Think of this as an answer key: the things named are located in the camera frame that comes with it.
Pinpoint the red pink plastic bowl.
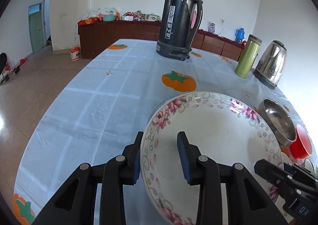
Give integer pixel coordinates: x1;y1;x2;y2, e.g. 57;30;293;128
289;124;313;159

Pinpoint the pink floral rim plate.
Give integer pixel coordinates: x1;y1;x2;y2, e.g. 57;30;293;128
140;92;283;224

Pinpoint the red flower white plate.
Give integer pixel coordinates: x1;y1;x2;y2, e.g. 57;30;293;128
281;152;294;165

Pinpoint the white enamel bowl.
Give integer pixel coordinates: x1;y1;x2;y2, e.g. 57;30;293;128
304;158;315;173

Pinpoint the stainless steel bowl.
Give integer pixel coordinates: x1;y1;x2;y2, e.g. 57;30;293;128
259;99;297;146

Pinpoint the light blue persimmon tablecloth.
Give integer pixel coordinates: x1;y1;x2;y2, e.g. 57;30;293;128
13;39;302;224

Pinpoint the stainless steel electric kettle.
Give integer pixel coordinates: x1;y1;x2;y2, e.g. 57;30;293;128
253;40;287;90

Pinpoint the green thermos bottle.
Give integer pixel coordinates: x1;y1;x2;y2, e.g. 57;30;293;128
235;34;262;78

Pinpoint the white plastic bucket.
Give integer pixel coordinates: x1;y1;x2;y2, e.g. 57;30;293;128
69;47;80;61

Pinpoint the dark wooden sideboard cabinet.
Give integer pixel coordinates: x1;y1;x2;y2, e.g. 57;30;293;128
78;20;244;61

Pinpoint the blue kettle on cabinet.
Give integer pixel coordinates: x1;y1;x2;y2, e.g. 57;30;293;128
235;28;245;45

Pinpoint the large black thermos flask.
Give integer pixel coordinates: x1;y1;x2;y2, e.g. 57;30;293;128
156;0;203;61

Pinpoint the green door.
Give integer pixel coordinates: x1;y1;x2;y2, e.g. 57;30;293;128
28;4;45;53

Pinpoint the teal basin on cabinet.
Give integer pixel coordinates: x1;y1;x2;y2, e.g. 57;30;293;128
102;15;116;22

